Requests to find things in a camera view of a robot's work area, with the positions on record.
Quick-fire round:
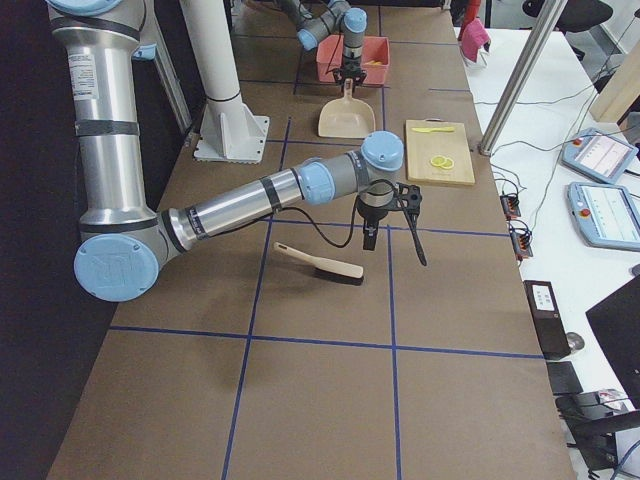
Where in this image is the lemon slice upper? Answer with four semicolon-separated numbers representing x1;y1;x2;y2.
430;155;449;169

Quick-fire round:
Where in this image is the lemon slice lower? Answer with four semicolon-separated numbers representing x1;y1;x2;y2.
440;158;455;170

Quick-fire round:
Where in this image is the orange connector module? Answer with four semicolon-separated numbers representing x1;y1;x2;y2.
500;193;521;220
507;219;533;261

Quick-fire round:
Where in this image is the lemon slice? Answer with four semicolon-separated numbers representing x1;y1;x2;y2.
430;155;449;169
440;158;455;170

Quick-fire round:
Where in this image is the yellow plastic knife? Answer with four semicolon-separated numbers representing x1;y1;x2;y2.
410;126;455;133

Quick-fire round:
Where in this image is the teach pendant near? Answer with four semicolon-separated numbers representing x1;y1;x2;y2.
567;182;639;252

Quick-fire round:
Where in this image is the black power box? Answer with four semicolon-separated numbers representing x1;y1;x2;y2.
523;280;571;360

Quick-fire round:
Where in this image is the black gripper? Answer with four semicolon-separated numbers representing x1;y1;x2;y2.
356;180;428;266
331;64;367;86

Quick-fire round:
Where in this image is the wooden cutting board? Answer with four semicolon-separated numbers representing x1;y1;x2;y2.
405;120;475;186

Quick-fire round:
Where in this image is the beige plastic dustpan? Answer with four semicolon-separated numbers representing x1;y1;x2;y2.
318;78;376;139

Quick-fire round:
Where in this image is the teach pendant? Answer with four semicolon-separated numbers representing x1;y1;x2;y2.
567;182;639;252
561;128;638;184

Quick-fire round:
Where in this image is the black monitor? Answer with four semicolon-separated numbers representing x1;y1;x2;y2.
586;277;639;407

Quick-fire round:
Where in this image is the aluminium frame post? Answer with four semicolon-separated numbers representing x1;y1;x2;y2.
478;0;567;156

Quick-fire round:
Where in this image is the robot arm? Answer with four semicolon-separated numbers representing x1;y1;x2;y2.
275;0;367;86
47;1;421;303

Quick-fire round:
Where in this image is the orange connector module near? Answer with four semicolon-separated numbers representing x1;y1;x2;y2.
507;219;533;261

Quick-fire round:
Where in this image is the beige hand brush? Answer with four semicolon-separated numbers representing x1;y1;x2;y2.
273;242;364;285

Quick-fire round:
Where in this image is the orange connector module far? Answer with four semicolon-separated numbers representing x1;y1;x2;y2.
500;193;521;220

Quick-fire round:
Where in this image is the magenta cloth on stand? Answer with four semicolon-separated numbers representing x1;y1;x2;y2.
459;18;491;63

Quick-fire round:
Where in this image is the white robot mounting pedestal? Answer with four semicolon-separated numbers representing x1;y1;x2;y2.
181;0;270;164

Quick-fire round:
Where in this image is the teach pendant far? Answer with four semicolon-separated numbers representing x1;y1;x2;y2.
561;128;638;184

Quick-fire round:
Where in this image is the pink plastic bin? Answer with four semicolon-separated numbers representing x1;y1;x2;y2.
316;35;390;86

